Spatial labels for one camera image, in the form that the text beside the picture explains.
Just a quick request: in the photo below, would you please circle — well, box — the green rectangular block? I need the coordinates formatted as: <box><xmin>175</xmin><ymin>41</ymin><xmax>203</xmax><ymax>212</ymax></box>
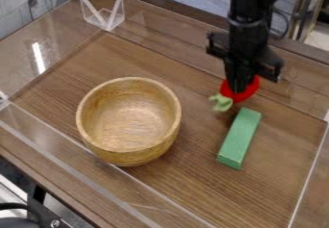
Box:
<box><xmin>216</xmin><ymin>108</ymin><xmax>262</xmax><ymax>169</ymax></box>

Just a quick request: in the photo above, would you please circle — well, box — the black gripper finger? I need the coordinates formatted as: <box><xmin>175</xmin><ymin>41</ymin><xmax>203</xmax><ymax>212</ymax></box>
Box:
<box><xmin>223</xmin><ymin>57</ymin><xmax>259</xmax><ymax>93</ymax></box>

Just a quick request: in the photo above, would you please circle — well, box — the clear acrylic corner bracket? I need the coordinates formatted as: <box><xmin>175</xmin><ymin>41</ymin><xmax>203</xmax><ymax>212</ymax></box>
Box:
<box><xmin>80</xmin><ymin>0</ymin><xmax>124</xmax><ymax>32</ymax></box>

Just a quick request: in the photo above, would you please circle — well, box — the metal table leg background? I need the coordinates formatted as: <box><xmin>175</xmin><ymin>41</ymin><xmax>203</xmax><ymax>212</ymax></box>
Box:
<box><xmin>287</xmin><ymin>0</ymin><xmax>323</xmax><ymax>42</ymax></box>

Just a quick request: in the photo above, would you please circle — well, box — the red knitted strawberry fruit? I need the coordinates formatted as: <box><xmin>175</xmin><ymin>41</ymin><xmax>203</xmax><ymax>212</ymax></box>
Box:
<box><xmin>208</xmin><ymin>76</ymin><xmax>259</xmax><ymax>113</ymax></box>

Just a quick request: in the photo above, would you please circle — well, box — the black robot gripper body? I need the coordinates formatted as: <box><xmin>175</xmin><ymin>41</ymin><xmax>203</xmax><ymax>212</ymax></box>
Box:
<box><xmin>206</xmin><ymin>19</ymin><xmax>283</xmax><ymax>83</ymax></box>

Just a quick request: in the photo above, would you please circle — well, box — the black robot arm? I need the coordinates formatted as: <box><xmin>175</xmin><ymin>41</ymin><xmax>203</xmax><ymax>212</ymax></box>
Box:
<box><xmin>206</xmin><ymin>0</ymin><xmax>283</xmax><ymax>94</ymax></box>

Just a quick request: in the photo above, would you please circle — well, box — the black cable lower left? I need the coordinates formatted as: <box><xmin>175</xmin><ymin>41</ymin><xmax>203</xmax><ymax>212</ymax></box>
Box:
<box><xmin>0</xmin><ymin>201</ymin><xmax>32</xmax><ymax>228</ymax></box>

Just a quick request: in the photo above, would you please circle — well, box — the round wooden bowl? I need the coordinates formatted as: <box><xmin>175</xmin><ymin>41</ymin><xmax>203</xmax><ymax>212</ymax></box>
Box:
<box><xmin>76</xmin><ymin>77</ymin><xmax>182</xmax><ymax>166</ymax></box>

